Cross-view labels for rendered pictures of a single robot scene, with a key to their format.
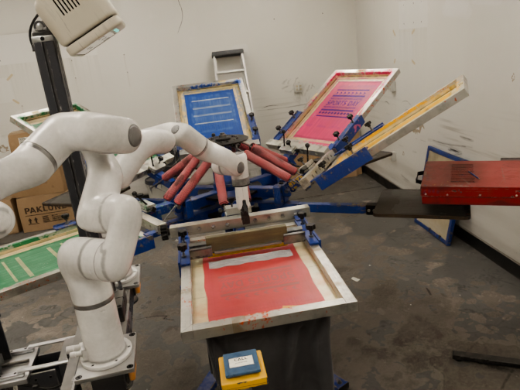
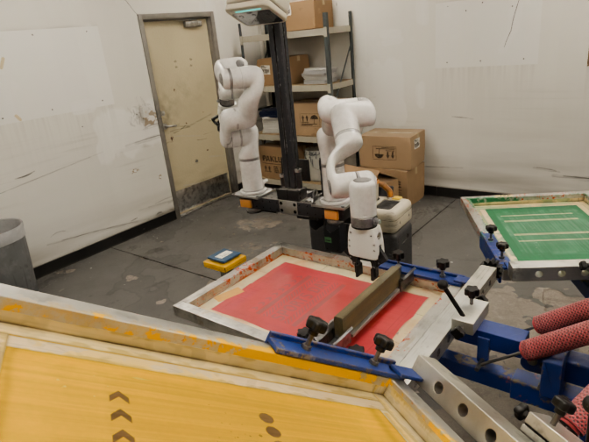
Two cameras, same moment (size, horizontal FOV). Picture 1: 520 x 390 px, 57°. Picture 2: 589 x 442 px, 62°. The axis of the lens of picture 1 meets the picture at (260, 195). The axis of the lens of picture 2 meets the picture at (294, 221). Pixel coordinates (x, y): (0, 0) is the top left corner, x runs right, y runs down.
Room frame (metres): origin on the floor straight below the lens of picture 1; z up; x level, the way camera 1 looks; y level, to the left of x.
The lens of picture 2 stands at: (2.76, -0.98, 1.80)
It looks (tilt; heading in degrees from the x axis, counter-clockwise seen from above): 21 degrees down; 136
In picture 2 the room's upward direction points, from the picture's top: 6 degrees counter-clockwise
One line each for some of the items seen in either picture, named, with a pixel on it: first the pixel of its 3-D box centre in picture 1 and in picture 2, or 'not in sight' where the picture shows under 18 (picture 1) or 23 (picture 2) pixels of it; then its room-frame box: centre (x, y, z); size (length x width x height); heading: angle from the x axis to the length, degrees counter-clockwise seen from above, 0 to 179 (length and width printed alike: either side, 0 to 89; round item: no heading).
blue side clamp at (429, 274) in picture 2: (185, 254); (420, 278); (1.95, 0.36, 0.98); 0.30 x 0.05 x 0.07; 7
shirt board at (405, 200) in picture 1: (340, 206); not in sight; (2.53, -0.44, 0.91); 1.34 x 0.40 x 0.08; 67
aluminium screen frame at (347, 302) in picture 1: (254, 268); (317, 299); (1.75, 0.05, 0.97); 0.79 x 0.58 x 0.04; 7
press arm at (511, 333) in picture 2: not in sight; (491, 335); (2.31, 0.12, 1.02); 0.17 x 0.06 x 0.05; 7
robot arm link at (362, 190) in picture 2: (230, 166); (363, 192); (1.92, 0.11, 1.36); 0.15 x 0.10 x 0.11; 138
